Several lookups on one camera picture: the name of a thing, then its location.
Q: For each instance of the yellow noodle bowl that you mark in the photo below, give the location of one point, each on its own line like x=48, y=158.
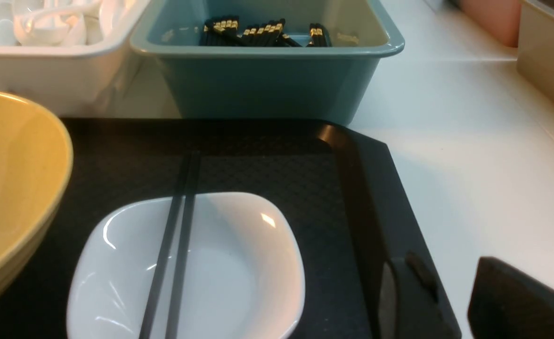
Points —
x=36, y=162

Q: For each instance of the white spoon bin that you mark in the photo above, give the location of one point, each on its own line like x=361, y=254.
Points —
x=84, y=79

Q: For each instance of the blue-grey chopstick bin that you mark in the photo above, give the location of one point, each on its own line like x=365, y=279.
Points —
x=268, y=82

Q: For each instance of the beige container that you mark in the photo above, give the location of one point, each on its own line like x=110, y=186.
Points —
x=535, y=61

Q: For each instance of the bundle of black chopsticks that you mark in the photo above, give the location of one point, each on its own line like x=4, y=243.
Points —
x=227, y=31

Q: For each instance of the pile of white spoons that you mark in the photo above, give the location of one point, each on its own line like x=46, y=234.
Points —
x=61, y=23

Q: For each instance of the black serving tray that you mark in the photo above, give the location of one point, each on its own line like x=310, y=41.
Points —
x=339, y=191

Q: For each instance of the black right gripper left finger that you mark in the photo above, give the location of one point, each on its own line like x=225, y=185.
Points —
x=409, y=302

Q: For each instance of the white square sauce dish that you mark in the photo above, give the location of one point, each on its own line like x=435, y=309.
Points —
x=244, y=276

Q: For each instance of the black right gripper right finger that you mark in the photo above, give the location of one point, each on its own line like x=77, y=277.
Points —
x=506, y=303

